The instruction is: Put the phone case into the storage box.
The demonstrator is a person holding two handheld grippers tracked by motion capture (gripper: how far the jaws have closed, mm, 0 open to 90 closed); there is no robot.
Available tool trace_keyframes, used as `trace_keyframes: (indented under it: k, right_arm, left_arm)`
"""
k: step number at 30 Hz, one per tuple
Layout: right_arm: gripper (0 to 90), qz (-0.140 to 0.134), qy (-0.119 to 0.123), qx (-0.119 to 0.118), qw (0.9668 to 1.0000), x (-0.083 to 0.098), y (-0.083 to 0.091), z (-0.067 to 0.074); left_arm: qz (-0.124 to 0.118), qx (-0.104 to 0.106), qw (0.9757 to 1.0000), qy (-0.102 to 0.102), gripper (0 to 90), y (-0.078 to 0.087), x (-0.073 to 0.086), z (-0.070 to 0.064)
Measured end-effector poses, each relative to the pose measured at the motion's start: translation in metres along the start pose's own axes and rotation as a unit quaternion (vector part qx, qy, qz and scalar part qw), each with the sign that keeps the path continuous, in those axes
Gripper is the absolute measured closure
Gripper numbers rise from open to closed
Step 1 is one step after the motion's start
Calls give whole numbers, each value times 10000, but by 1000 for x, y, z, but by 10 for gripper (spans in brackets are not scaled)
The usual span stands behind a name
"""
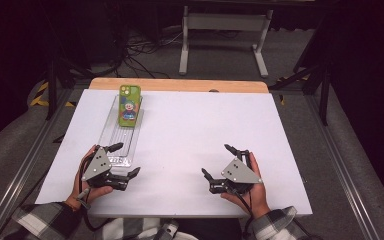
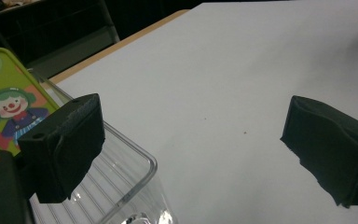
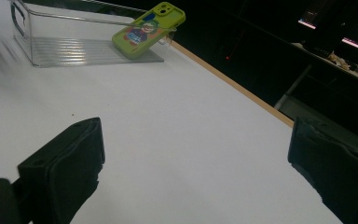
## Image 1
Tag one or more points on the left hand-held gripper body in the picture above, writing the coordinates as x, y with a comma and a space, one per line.
98, 165

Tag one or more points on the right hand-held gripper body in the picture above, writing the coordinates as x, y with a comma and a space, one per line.
238, 173

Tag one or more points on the clear plastic tray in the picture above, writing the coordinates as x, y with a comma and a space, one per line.
121, 140

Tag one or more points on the green cartoon phone case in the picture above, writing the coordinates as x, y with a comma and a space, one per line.
129, 106

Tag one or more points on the person's left hand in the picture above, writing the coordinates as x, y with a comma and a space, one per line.
93, 193

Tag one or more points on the person's right hand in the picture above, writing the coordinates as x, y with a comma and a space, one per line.
256, 196

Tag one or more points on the white board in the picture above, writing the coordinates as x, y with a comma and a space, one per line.
213, 126

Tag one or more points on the person's torso clothing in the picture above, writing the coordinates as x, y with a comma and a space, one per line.
136, 230

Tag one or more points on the yellow black floor tape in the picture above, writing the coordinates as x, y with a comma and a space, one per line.
41, 96

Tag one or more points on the black tripod stand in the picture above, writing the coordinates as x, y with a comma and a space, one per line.
55, 80

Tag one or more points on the black metal stand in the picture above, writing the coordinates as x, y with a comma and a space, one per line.
320, 80

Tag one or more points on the aluminium rail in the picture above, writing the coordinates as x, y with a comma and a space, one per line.
340, 160
20, 173

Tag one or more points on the white metal stand frame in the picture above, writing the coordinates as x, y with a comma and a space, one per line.
225, 23

